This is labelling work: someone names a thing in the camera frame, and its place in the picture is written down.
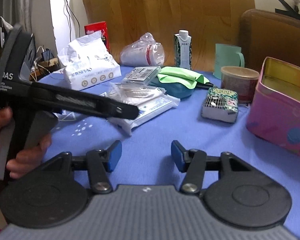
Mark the white wet wipes pack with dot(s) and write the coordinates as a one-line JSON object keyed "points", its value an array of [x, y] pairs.
{"points": [[147, 111]]}

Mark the green cloth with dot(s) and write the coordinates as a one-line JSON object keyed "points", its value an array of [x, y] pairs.
{"points": [[184, 76]]}

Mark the large white tissue package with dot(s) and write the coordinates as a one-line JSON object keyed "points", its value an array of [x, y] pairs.
{"points": [[87, 62]]}

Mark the brown chair back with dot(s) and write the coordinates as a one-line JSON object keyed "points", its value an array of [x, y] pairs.
{"points": [[268, 34]]}

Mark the clear plastic card box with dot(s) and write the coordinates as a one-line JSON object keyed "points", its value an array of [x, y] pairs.
{"points": [[141, 75]]}

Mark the blue glasses case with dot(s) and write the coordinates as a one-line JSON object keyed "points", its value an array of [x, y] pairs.
{"points": [[173, 89]]}

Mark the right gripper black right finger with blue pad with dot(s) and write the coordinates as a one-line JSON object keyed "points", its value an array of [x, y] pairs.
{"points": [[194, 163]]}

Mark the black small device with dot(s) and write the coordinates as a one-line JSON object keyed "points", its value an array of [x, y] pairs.
{"points": [[206, 85]]}

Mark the pink biscuit tin box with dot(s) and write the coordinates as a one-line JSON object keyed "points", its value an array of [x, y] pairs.
{"points": [[275, 110]]}

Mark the person's left hand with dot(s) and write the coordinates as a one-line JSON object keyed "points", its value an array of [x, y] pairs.
{"points": [[16, 160]]}

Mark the mint green paper cup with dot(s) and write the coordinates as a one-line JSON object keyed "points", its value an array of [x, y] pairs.
{"points": [[227, 55]]}

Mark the wooden board panel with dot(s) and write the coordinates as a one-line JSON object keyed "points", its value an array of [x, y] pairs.
{"points": [[209, 22]]}

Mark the white green drink carton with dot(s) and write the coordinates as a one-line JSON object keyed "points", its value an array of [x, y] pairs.
{"points": [[183, 50]]}

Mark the green patterned tissue pack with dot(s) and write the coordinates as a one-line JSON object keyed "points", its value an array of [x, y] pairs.
{"points": [[220, 104]]}

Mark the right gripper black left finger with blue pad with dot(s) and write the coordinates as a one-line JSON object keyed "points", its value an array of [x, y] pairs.
{"points": [[98, 163]]}

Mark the blue tablecloth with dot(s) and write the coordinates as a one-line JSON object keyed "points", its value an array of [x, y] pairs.
{"points": [[146, 157]]}

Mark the bagged stack of cups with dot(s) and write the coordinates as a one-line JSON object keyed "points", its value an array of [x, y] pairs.
{"points": [[146, 51]]}

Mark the plastic lidded food tub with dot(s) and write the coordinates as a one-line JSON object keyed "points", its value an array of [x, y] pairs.
{"points": [[241, 80]]}

